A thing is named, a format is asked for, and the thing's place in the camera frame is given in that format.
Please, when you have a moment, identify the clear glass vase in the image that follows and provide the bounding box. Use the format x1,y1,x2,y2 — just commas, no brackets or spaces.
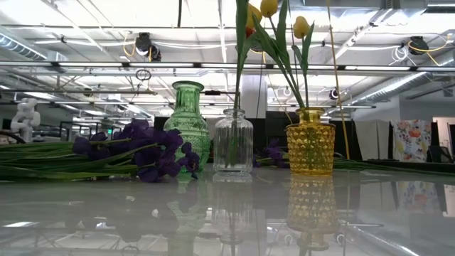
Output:
213,108,255,174

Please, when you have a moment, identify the green glass vase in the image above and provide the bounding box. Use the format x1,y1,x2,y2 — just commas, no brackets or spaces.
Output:
163,80,211,172

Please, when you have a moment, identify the purple artificial flower bunch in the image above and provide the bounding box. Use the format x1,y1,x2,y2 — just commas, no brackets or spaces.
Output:
252,137,455,176
0,119,200,183

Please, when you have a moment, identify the amber glass vase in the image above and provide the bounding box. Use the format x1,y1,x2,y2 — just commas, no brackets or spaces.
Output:
285,107,336,176

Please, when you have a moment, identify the red artificial tulip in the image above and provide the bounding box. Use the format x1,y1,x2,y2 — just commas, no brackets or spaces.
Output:
227,0,259,169

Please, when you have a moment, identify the yellow artificial tulip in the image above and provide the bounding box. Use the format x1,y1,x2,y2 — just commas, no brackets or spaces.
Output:
291,15,316,110
245,3,306,110
259,0,306,110

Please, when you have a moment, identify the white building column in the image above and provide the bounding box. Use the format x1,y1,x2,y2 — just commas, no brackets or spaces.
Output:
240,74,268,119

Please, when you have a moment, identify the black partition panel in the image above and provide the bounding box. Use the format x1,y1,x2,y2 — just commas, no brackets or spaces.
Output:
264,110,355,161

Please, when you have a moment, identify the plain white cloth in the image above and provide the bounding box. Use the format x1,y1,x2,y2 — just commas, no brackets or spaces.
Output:
353,119,391,161

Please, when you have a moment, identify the long ceiling light bar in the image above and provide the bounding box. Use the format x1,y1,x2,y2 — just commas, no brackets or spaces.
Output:
0,60,455,72

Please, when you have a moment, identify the floral patterned cloth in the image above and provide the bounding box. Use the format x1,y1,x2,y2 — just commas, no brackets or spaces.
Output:
390,119,433,164

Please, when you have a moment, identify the white door panel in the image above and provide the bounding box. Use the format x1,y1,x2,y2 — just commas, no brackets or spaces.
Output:
432,117,455,164

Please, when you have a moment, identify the black ceiling cord reel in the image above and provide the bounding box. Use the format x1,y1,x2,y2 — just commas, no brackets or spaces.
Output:
134,31,163,63
407,35,451,56

